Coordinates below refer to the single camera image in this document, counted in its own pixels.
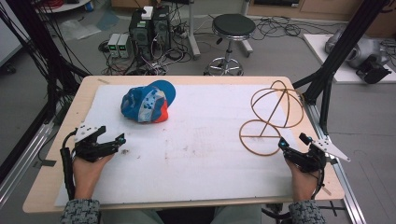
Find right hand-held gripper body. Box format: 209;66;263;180
284;138;351;174

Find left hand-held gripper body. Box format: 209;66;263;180
73;122;120;163

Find orange wire sphere frame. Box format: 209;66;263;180
238;79;305;157

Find blue and orange cap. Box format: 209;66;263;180
120;79;177;124

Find person's right hand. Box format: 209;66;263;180
284;159;323;203

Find person's grey trousers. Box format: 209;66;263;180
102;204;263;224

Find white foam mat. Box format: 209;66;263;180
54;83;301;208

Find grey power supply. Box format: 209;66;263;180
106;33;121;59
117;33;132;60

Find white board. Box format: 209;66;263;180
303;33;396;85

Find black computer tower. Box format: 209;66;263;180
128;10;154;62
151;5;172;52

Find grey and black machine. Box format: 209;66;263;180
324;28;393;85

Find white box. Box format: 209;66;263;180
141;6;154;21

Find white round table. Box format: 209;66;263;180
35;0;92;14

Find black round stool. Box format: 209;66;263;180
204;13;257;77

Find grey stand leg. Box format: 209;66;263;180
186;0;202;61

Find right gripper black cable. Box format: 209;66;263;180
311;167;327;201

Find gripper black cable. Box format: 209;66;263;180
311;167;327;201
60;130;78;201

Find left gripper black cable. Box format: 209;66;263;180
60;130;78;201

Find aluminium rail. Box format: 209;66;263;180
0;120;56;207
303;101;368;224

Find tangle of computer cables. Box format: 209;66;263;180
98;39;194;77

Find black frame post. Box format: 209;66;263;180
292;0;390;136
0;0;82;125

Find tangle of black floor cables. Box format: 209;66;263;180
251;15;314;42

